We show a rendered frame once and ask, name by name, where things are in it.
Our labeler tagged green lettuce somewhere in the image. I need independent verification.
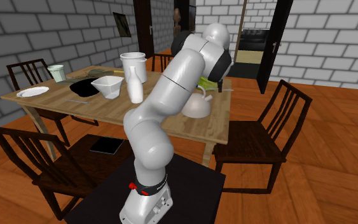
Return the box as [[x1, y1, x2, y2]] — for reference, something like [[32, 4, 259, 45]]
[[196, 76, 220, 92]]

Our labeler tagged white teapot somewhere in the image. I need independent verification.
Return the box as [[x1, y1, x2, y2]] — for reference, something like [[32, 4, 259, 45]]
[[181, 85, 214, 119]]

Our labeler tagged black oven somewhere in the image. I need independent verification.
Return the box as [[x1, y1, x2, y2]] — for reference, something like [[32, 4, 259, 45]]
[[237, 28, 271, 52]]

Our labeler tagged dark wooden chair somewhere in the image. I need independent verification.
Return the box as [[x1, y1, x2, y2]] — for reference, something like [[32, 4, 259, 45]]
[[6, 58, 99, 147], [213, 79, 313, 195], [0, 125, 136, 221], [151, 53, 174, 73]]

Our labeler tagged black door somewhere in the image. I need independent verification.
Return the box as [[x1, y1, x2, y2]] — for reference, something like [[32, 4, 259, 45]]
[[256, 0, 294, 95]]

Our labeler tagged brown wooden figure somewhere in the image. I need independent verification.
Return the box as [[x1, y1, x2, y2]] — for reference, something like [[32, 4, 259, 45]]
[[172, 8, 182, 38]]

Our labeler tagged white bottle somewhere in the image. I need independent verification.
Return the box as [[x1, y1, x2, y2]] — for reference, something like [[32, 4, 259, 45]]
[[126, 66, 144, 104]]

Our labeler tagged large white pot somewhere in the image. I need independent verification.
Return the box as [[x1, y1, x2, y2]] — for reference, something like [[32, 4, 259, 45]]
[[120, 52, 148, 84]]

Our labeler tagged dark brown door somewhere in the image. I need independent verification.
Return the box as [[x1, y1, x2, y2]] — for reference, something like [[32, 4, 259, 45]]
[[132, 0, 155, 59]]

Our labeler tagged black robot stand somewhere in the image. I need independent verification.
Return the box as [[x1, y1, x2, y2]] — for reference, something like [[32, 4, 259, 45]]
[[64, 153, 226, 224]]

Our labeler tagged white square bowl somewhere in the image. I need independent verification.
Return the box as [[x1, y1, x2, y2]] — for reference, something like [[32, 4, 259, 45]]
[[90, 75, 125, 100]]

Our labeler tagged wooden dining table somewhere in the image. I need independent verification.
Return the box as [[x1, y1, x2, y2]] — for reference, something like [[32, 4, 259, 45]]
[[0, 65, 232, 168]]

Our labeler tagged olive green flat utensil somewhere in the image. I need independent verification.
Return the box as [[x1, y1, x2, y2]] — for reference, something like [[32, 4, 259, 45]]
[[85, 68, 125, 79]]

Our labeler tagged black tablet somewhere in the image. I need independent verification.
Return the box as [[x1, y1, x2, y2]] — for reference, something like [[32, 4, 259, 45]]
[[89, 136, 125, 155]]

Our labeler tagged black bowl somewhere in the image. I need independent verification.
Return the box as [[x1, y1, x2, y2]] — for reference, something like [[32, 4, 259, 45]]
[[69, 77, 102, 97]]

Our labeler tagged grey knife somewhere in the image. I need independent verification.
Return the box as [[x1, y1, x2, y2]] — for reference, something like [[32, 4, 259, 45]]
[[61, 98, 90, 105]]

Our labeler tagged pale green cup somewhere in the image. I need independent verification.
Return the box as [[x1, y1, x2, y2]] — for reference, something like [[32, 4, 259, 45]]
[[47, 64, 67, 83]]

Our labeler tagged white plate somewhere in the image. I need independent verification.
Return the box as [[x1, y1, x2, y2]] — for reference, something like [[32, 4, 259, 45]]
[[16, 86, 50, 99]]

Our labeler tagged dark wall picture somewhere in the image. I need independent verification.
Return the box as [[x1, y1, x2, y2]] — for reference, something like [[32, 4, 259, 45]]
[[112, 11, 132, 38]]

